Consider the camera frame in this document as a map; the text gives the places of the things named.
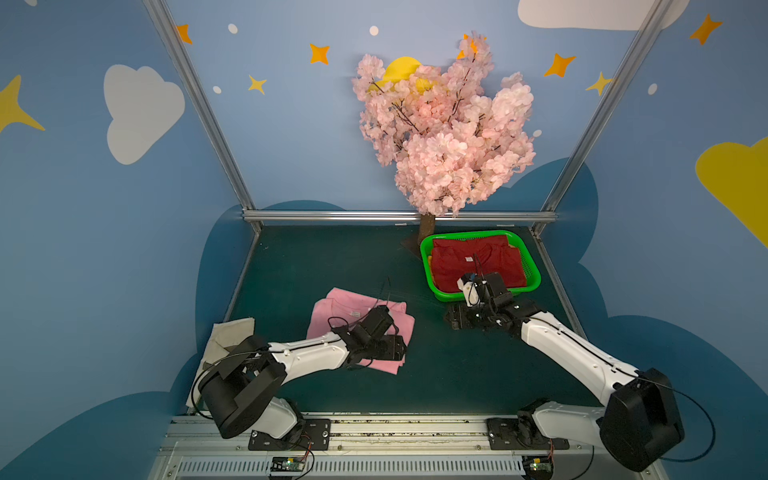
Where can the beige work glove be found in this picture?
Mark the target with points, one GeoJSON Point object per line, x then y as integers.
{"type": "Point", "coordinates": [224, 338]}

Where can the pink t-shirt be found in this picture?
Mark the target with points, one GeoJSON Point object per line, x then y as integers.
{"type": "Point", "coordinates": [340, 307]}

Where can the aluminium frame post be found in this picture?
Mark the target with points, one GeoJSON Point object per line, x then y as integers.
{"type": "Point", "coordinates": [163, 21]}
{"type": "Point", "coordinates": [641, 45]}

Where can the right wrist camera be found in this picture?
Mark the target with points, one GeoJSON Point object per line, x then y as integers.
{"type": "Point", "coordinates": [468, 284]}

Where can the right aluminium frame post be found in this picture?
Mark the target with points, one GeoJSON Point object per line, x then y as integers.
{"type": "Point", "coordinates": [641, 45]}

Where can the dark red t-shirt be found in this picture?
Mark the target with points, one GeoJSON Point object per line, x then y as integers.
{"type": "Point", "coordinates": [453, 258]}

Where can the aluminium frame back bar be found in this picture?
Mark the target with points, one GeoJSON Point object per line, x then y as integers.
{"type": "Point", "coordinates": [394, 216]}

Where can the left aluminium frame post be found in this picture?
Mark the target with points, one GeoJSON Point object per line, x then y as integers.
{"type": "Point", "coordinates": [163, 21]}

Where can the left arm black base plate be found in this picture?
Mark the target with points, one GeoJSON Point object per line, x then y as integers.
{"type": "Point", "coordinates": [313, 434]}

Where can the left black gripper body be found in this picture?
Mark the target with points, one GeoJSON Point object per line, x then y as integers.
{"type": "Point", "coordinates": [395, 347]}

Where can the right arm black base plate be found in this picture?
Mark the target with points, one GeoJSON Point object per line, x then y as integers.
{"type": "Point", "coordinates": [520, 434]}

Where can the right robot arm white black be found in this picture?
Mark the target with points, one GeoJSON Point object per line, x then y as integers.
{"type": "Point", "coordinates": [637, 420]}

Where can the left small circuit board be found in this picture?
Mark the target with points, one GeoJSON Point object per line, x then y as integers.
{"type": "Point", "coordinates": [288, 465]}

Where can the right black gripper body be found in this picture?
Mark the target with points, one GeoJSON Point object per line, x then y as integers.
{"type": "Point", "coordinates": [466, 318]}

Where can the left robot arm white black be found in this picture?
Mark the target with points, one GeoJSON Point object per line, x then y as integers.
{"type": "Point", "coordinates": [240, 390]}

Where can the pink cherry blossom tree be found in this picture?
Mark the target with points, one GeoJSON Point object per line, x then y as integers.
{"type": "Point", "coordinates": [451, 145]}

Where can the small circuit board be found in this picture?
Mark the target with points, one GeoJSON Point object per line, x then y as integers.
{"type": "Point", "coordinates": [288, 465]}
{"type": "Point", "coordinates": [536, 467]}

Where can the right small circuit board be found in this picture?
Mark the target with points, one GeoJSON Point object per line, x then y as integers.
{"type": "Point", "coordinates": [536, 467]}

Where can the aluminium front rail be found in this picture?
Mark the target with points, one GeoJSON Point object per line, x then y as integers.
{"type": "Point", "coordinates": [379, 446]}

